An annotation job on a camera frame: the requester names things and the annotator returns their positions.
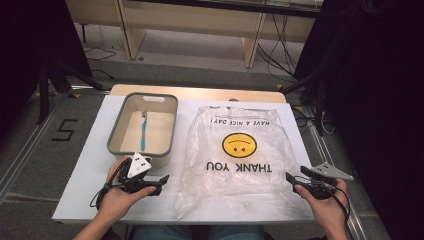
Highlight black metal stand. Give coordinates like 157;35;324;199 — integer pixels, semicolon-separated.
280;70;327;137

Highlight light wooden table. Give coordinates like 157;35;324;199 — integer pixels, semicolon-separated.
109;84;288;104

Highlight right hand-held gripper cable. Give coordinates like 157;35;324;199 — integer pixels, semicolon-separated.
328;184;352;225

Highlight person's right hand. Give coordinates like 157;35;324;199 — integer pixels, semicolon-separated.
294;178;350;232

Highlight person's legs in jeans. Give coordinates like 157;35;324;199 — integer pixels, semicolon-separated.
132;224;267;240

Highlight hanging black cables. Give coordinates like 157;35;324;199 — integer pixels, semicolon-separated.
256;13;298;82

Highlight white foam board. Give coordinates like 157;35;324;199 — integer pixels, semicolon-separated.
51;94;317;225

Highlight left hand-held gripper cable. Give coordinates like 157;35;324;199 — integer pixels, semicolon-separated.
88;157;133;210

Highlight black cable on floor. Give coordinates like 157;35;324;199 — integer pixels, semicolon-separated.
82;45;118;80

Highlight beige plastic basket grey rim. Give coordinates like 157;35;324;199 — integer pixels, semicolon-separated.
106;92;179;169

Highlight tangled black and white cables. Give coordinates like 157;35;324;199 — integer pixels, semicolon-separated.
291;104;335;136

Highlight clear plastic bag yellow smiley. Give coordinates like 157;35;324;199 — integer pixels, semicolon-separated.
174;104;302;221

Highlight person's left hand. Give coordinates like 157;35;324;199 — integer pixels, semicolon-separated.
97;157;157;222

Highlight light wooden desk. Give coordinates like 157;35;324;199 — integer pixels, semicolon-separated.
64;0;324;70

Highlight blue toothbrush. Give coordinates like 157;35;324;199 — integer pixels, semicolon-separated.
140;110;149;152

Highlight hand-held gripper cable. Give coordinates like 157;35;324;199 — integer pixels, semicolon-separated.
328;184;352;225
88;157;133;210

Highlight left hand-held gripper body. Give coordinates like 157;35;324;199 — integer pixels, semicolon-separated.
117;152;162;197

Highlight black tripod stand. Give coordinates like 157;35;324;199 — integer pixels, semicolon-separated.
35;59;105;126

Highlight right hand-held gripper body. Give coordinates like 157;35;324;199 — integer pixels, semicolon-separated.
299;162;354;201

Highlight dark curtain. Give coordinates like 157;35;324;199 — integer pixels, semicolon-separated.
0;0;93;134
294;0;424;240

